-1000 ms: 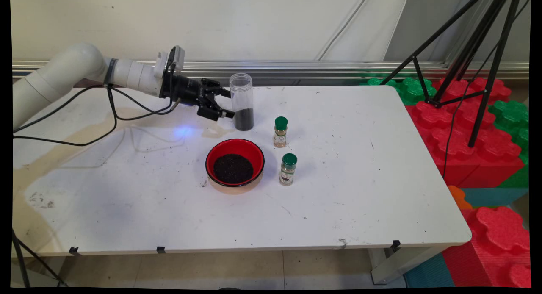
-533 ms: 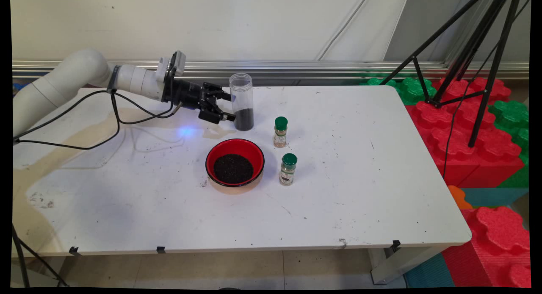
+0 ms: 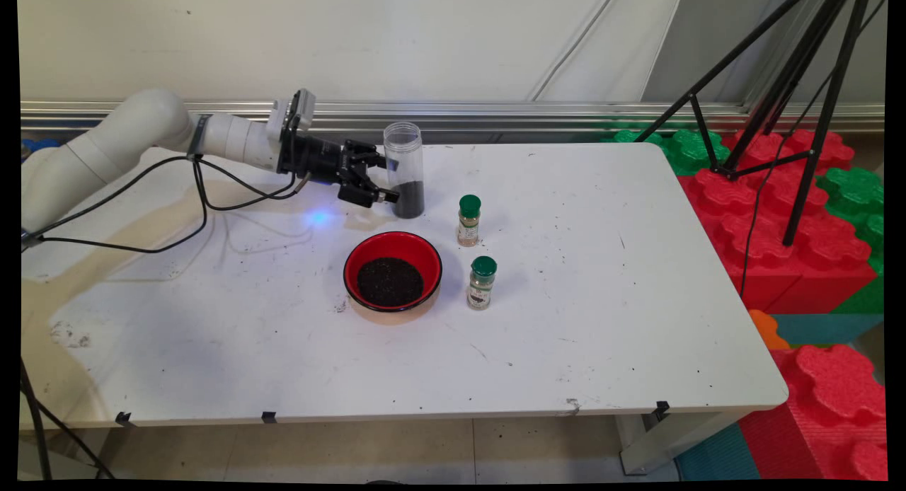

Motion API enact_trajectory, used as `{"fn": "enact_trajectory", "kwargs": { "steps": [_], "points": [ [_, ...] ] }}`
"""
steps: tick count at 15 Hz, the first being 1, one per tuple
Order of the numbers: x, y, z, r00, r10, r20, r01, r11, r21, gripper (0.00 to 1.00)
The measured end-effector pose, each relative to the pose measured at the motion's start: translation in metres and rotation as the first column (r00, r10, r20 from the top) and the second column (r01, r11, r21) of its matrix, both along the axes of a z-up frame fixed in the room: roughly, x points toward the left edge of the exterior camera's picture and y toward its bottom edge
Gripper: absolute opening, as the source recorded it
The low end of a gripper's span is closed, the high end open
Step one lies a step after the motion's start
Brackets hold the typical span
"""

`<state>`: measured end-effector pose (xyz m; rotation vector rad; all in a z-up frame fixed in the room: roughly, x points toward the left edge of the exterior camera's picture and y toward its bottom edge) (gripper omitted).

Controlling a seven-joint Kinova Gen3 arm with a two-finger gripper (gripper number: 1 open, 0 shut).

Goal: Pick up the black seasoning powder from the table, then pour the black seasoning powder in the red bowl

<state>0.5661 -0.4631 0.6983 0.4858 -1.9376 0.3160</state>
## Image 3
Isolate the black tripod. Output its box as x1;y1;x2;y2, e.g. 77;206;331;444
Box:
633;0;889;248

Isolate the green foam block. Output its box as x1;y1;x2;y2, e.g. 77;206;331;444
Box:
602;128;731;178
814;167;885;315

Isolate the aluminium wall rail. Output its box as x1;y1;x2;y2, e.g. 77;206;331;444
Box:
21;100;885;146

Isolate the red bowl black rim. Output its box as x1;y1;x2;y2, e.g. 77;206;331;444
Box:
343;231;444;313

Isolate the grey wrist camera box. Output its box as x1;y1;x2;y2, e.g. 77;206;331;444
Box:
268;88;317;146

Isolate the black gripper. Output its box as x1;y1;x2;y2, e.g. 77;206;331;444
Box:
280;134;399;209

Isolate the teal foam mat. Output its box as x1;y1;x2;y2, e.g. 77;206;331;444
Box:
768;314;885;347
676;424;762;481

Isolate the black seeds heap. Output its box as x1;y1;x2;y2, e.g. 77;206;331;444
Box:
357;257;425;308
391;181;426;219

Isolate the green-capped dark label spice bottle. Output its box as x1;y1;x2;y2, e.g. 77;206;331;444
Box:
466;256;498;311

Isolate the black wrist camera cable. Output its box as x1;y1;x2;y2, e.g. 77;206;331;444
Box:
21;116;312;255

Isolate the orange foam piece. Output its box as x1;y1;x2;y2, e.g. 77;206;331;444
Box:
749;310;791;351

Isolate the green-capped beige powder spice bottle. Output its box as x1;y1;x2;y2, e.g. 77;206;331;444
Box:
457;195;482;248

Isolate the black cable strap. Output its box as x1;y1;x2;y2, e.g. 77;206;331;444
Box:
187;114;213;159

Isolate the large red foam block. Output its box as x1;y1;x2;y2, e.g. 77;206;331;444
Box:
678;129;878;315

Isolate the clear plastic jar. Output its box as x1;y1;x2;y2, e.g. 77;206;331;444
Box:
383;122;426;219

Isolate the white table leg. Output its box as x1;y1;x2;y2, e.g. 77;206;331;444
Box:
18;427;100;481
616;406;755;476

